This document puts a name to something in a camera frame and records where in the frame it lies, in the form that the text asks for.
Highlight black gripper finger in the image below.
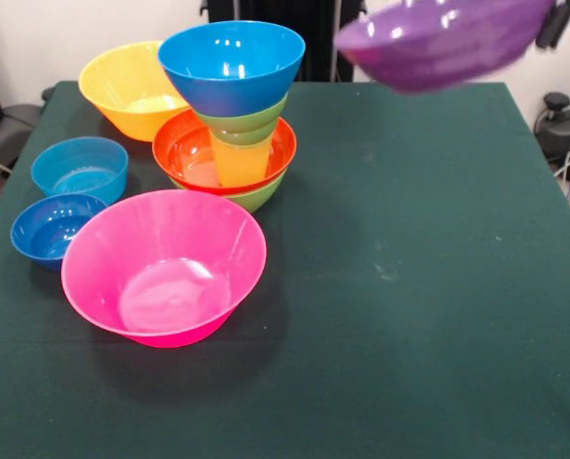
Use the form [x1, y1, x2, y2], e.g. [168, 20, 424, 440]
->
[535, 0, 570, 50]

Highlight purple plastic bowl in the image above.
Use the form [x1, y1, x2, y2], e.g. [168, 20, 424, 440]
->
[336, 0, 555, 95]

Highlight small green ribbed bowl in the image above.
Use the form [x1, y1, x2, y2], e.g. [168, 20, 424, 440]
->
[193, 93, 289, 146]

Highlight bright blue plastic bowl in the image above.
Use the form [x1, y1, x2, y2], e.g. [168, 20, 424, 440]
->
[157, 20, 307, 118]

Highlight yellow plastic cup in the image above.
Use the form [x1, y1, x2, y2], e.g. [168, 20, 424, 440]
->
[210, 136, 273, 187]

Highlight red plastic bowl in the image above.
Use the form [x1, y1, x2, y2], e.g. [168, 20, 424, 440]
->
[151, 108, 297, 196]

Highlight pink plastic bowl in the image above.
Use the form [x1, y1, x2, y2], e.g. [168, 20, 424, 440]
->
[60, 188, 269, 349]

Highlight large green plastic bowl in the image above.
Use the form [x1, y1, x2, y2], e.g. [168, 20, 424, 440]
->
[167, 169, 287, 214]

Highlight dark green table cloth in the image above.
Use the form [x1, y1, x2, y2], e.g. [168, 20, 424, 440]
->
[0, 79, 570, 459]

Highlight orange plastic bowl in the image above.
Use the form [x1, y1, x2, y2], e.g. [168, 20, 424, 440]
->
[77, 40, 191, 143]

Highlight translucent teal plastic bowl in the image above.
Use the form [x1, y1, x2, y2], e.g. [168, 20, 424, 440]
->
[30, 136, 130, 206]

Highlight small dark blue bowl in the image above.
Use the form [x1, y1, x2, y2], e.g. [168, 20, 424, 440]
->
[10, 192, 108, 273]

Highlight black pedestal foot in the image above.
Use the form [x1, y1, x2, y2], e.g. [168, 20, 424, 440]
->
[0, 102, 42, 162]
[533, 92, 570, 162]

